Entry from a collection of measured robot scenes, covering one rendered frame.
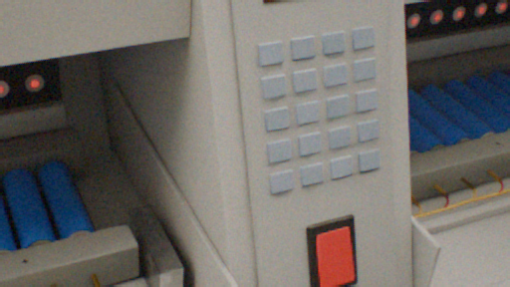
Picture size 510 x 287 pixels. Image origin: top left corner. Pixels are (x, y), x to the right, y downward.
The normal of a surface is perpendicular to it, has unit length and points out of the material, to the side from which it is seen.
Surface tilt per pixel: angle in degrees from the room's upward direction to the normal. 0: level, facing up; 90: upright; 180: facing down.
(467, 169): 111
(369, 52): 90
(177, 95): 90
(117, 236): 21
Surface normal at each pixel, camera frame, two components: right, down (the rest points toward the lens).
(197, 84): -0.92, 0.19
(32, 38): 0.39, 0.54
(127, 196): 0.04, -0.82
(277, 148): 0.37, 0.21
